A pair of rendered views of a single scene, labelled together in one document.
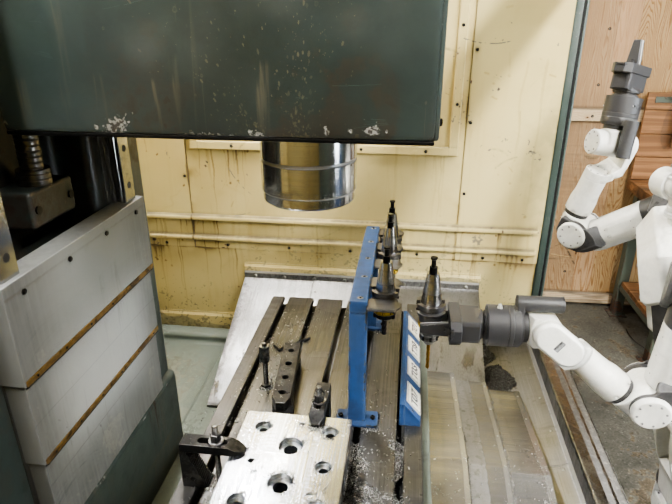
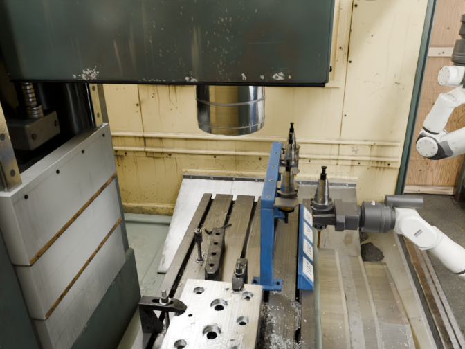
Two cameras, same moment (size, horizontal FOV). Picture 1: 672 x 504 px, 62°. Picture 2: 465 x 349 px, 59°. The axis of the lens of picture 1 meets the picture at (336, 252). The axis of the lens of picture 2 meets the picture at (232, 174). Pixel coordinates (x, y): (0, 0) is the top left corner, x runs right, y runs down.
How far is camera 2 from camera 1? 3 cm
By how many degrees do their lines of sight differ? 3
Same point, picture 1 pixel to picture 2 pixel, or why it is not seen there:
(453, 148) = (337, 81)
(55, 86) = (43, 46)
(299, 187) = (223, 118)
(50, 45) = (39, 16)
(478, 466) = (356, 318)
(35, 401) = (36, 274)
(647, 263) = not seen: outside the picture
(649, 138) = not seen: outside the picture
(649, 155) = not seen: outside the picture
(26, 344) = (28, 234)
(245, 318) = (183, 208)
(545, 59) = (408, 12)
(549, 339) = (410, 227)
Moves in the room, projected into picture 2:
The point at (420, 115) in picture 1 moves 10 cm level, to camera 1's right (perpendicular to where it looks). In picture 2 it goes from (315, 64) to (371, 63)
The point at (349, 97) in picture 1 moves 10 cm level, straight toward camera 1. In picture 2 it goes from (261, 51) to (261, 61)
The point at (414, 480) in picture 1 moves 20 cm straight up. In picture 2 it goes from (308, 329) to (313, 273)
